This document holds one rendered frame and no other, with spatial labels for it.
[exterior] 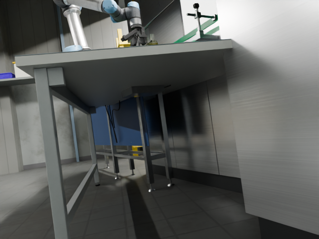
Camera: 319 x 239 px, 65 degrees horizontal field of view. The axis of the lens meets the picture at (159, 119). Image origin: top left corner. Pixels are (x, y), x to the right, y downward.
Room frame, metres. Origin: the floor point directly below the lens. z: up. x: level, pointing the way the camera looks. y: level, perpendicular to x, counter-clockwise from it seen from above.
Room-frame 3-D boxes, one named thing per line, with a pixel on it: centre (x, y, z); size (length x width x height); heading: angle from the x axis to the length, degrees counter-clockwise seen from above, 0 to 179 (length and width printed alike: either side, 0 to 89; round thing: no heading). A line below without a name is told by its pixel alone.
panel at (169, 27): (1.75, -0.24, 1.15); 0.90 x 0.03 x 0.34; 29
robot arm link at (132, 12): (1.62, 0.07, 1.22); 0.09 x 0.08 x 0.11; 77
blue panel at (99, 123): (2.54, 0.41, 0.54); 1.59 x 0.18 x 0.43; 29
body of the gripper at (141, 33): (1.63, 0.06, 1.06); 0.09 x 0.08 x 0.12; 121
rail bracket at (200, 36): (1.18, -0.26, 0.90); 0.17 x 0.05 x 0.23; 119
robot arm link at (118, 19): (1.63, 0.17, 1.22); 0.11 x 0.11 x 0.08; 77
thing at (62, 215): (1.58, 0.48, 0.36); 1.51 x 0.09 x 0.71; 10
